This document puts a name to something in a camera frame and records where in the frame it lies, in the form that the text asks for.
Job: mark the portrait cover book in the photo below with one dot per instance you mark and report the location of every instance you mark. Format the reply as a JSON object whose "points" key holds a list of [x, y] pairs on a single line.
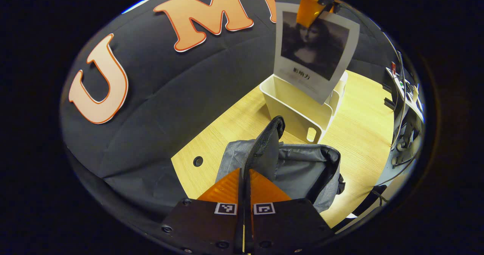
{"points": [[314, 58]]}

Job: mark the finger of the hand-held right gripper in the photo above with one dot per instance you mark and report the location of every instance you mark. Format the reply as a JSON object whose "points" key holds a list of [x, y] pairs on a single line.
{"points": [[308, 9]]}

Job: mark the small black block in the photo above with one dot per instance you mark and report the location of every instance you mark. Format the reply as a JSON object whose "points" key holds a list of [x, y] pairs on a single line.
{"points": [[388, 103]]}

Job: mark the white bookshelf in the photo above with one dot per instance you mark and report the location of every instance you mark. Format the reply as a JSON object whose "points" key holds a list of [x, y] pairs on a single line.
{"points": [[291, 107]]}

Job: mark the small red object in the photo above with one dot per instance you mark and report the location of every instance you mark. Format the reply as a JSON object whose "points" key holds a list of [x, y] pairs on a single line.
{"points": [[393, 67]]}

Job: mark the grey schoolbag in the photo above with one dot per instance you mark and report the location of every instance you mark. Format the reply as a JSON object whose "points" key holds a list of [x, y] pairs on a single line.
{"points": [[302, 171]]}

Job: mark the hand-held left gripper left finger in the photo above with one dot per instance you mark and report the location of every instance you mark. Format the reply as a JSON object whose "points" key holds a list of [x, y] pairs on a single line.
{"points": [[204, 224]]}

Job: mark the cluttered white side desk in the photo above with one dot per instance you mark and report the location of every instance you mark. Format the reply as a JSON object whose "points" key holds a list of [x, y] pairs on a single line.
{"points": [[410, 96]]}

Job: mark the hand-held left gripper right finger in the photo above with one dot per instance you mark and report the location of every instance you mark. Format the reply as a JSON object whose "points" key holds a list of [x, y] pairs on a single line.
{"points": [[287, 224]]}

